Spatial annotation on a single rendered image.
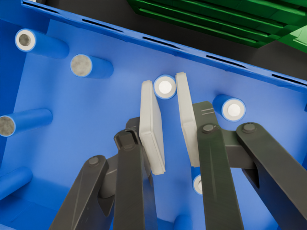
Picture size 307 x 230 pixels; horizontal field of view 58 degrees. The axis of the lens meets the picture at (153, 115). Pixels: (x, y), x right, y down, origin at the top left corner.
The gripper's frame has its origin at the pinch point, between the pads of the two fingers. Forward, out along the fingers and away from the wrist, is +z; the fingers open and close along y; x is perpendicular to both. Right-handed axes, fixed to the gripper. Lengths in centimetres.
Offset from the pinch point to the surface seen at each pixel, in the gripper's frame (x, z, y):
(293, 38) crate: -13, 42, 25
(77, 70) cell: 3.2, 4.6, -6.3
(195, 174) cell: -6.2, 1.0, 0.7
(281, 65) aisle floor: -20, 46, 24
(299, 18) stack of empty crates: -3.1, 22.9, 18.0
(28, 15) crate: 7.5, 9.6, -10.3
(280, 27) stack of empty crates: -5.5, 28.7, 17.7
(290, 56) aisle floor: -19, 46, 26
